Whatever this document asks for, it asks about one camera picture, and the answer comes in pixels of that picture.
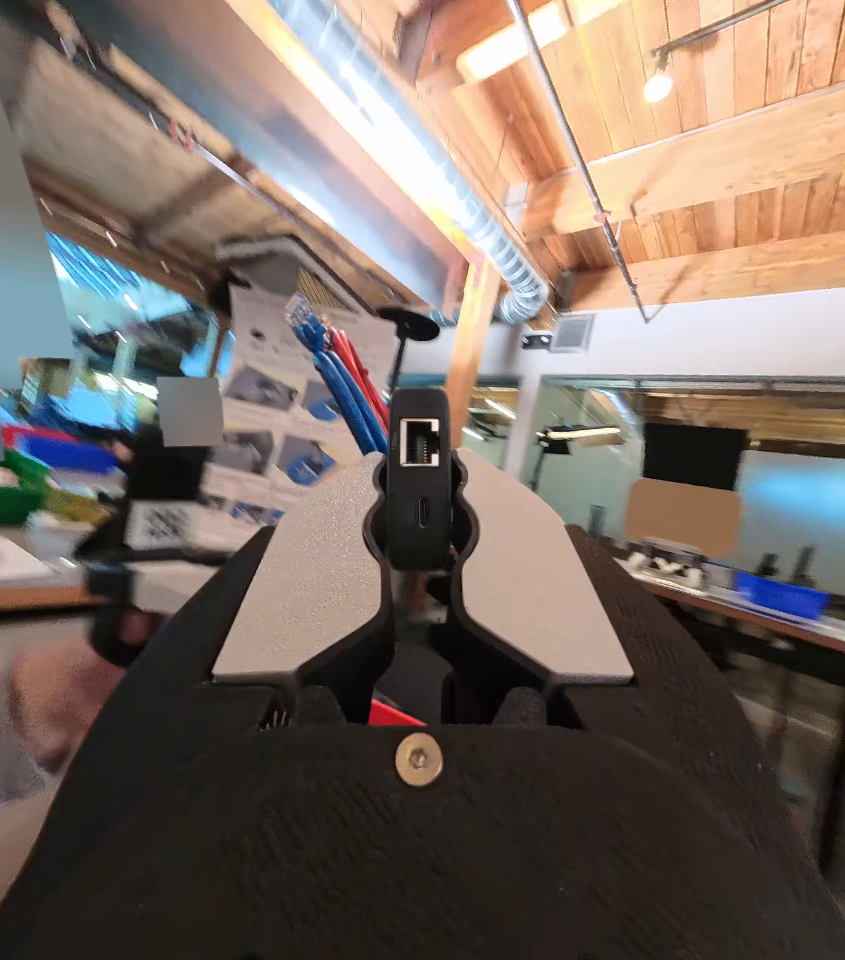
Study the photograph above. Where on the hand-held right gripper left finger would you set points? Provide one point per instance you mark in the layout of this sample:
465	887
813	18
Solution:
302	570

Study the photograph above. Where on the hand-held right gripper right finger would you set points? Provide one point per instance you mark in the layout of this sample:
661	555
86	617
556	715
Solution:
535	570

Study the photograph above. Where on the black ethernet adapter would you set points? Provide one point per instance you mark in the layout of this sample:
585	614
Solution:
419	480

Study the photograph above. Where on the wooden desk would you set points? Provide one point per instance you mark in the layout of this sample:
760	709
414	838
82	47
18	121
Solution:
182	589

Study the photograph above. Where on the person's left hand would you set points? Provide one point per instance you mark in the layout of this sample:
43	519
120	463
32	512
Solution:
62	697

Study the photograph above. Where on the flat blue bin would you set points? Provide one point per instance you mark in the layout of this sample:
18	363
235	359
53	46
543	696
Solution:
66	450

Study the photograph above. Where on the white poster with blue pictures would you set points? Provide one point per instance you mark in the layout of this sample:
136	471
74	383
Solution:
265	420

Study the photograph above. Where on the small white devices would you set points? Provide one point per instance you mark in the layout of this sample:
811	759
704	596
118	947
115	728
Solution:
666	568

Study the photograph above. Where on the studio light on stand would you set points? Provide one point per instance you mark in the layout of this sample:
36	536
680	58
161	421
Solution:
580	436

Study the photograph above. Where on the black panel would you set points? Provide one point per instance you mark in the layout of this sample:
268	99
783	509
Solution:
696	457

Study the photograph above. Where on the ceiling air conditioner unit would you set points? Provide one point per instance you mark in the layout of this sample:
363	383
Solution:
287	270

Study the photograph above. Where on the small blue plastic bin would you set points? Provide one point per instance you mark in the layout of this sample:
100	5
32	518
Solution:
782	596

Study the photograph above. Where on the black round lamp on stand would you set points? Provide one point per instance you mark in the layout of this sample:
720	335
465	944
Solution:
407	324

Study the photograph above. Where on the long work table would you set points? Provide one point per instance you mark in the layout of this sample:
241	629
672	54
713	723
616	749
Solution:
805	626

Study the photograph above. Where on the metal ceiling pipe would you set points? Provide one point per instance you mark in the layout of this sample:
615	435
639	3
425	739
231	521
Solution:
580	165

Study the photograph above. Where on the ceiling spot light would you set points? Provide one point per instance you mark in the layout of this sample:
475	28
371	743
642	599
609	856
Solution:
657	82

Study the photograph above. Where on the ceiling light panel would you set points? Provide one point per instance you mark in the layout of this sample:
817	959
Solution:
512	41

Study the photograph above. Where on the white wall vent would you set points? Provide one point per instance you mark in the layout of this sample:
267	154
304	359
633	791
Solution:
572	333

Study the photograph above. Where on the wooden post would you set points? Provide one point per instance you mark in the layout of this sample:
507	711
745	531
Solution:
471	337

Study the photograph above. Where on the silver ventilation duct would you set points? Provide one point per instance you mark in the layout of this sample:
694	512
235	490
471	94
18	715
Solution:
422	150

